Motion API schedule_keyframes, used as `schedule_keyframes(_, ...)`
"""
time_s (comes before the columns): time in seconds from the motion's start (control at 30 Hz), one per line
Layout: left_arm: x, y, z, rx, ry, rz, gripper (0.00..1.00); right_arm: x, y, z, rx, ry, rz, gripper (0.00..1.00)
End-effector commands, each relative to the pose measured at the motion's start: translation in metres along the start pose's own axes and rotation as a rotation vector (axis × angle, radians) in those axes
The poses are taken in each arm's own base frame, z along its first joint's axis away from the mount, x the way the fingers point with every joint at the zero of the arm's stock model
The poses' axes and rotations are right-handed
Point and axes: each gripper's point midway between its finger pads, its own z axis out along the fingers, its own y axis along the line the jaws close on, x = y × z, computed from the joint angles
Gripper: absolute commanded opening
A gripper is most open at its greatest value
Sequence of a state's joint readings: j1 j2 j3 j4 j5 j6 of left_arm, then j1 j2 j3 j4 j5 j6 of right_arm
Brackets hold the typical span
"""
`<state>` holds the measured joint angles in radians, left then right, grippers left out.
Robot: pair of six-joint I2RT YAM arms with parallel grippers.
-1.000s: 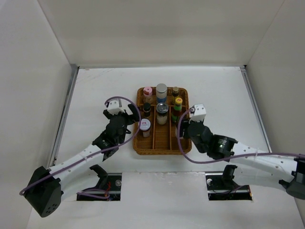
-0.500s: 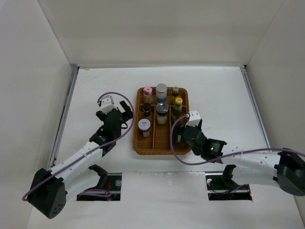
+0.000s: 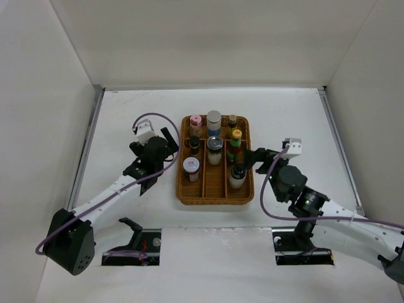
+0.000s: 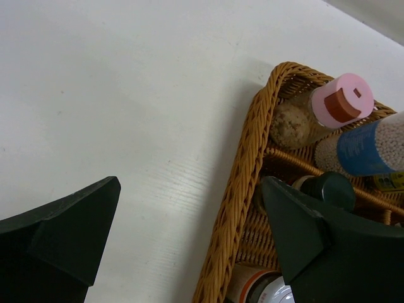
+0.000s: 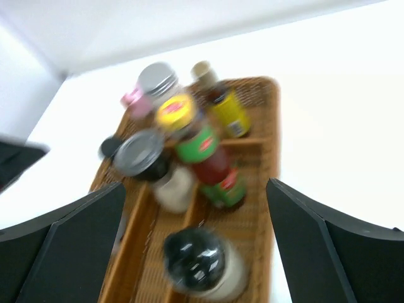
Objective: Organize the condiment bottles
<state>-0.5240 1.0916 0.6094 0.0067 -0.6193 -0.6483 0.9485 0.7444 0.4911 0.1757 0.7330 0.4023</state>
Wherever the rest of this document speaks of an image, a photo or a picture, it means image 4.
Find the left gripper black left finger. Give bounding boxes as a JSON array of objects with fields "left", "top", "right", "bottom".
[{"left": 1, "top": 176, "right": 121, "bottom": 302}]

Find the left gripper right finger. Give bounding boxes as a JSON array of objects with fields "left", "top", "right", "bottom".
[{"left": 261, "top": 177, "right": 403, "bottom": 302}]

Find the black cap pepper bottle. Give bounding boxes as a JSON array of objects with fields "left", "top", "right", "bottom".
[{"left": 287, "top": 172, "right": 356, "bottom": 213}]

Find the small red label white jar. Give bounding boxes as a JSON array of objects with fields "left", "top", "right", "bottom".
[{"left": 224, "top": 263, "right": 295, "bottom": 303}]

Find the brown cap yellow oil bottle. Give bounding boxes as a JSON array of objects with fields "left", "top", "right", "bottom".
[{"left": 372, "top": 172, "right": 403, "bottom": 193}]

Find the silver cap blue label shaker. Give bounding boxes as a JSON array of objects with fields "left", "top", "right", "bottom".
[{"left": 314, "top": 112, "right": 403, "bottom": 177}]

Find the pink cap spice jar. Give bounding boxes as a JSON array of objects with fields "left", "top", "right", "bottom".
[{"left": 270, "top": 73, "right": 374, "bottom": 150}]

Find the brown wicker divided tray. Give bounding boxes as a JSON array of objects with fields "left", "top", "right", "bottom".
[{"left": 193, "top": 62, "right": 403, "bottom": 302}]

